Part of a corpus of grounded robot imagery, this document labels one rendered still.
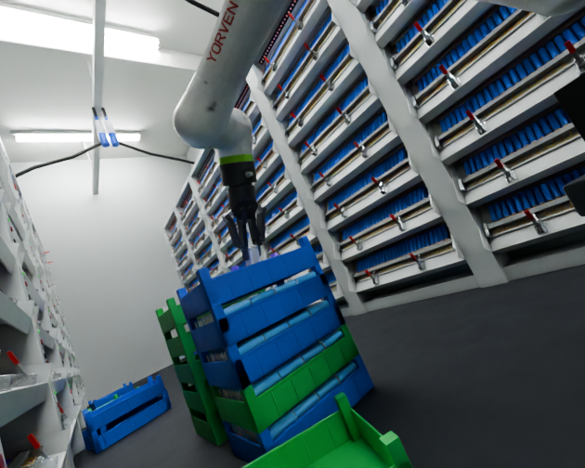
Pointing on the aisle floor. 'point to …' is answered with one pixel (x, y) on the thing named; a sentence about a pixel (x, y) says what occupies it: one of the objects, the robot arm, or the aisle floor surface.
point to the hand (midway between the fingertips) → (253, 258)
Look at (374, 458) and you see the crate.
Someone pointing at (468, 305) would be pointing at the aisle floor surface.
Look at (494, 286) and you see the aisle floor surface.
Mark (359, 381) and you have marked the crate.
